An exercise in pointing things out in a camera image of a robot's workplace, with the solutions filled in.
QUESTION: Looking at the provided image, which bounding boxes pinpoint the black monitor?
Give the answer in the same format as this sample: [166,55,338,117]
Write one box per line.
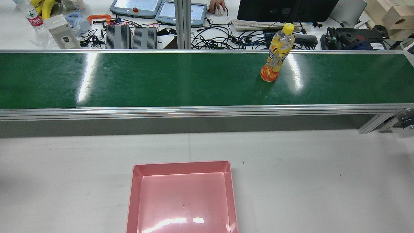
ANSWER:
[237,0,339,23]

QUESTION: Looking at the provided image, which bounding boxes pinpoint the plain wooden block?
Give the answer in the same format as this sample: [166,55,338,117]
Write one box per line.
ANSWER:
[364,0,399,20]

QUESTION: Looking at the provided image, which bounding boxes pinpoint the grey box in plastic bag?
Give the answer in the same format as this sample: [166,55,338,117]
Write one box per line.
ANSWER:
[44,14,81,50]

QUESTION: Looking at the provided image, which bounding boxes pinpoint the light blue tape roll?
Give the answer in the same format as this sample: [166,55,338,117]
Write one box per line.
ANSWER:
[66,12,91,33]

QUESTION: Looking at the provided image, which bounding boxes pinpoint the pink plastic basket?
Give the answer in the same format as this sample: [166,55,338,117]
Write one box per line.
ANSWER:
[126,161,239,233]

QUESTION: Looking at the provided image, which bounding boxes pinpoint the wooden block with hole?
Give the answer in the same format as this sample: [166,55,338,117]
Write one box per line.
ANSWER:
[382,6,414,30]

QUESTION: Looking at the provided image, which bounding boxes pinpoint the grey flat panel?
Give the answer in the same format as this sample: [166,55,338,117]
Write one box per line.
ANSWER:
[330,0,368,29]

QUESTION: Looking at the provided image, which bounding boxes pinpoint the aluminium profile post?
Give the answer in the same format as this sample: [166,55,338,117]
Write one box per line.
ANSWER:
[174,0,192,50]

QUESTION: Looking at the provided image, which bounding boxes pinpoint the clear water bottle red label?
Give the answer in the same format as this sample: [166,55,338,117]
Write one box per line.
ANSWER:
[18,0,47,32]

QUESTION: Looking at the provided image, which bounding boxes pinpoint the orange clamp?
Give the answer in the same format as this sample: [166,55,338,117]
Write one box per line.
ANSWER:
[87,15,112,25]

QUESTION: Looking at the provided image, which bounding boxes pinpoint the white keyboard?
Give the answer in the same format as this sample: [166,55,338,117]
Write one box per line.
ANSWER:
[231,19,303,32]

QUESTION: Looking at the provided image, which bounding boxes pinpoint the black equipment pile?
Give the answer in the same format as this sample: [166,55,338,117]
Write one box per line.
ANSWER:
[320,25,390,50]

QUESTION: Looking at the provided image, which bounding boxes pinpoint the yellow banana bunch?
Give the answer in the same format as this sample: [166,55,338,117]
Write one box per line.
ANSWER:
[31,0,62,20]

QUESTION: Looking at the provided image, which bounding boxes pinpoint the black ribbed power supply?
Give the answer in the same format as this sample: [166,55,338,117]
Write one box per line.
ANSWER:
[105,25,132,50]
[133,27,158,50]

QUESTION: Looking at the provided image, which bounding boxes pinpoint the black and blue cable tangle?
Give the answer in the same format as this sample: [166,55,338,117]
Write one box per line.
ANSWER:
[191,18,282,50]

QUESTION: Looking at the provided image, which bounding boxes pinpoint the orange juice bottle yellow cap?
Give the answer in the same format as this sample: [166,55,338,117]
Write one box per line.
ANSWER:
[260,23,295,82]

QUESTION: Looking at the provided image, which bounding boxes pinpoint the grey teach pendant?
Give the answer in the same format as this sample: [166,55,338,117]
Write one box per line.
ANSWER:
[109,0,164,19]
[155,1,208,28]

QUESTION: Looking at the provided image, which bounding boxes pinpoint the person's bare hand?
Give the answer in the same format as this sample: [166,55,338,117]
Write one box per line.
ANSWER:
[209,0,227,14]

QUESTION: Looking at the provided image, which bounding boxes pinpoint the small black cable bundle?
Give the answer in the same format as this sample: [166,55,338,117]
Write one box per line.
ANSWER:
[79,28,105,48]

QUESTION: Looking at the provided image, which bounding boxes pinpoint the green conveyor belt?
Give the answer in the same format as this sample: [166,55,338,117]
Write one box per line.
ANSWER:
[0,52,414,109]
[0,49,414,138]

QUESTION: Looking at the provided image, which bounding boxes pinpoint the white jar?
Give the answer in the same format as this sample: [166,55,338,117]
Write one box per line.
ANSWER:
[63,0,86,12]

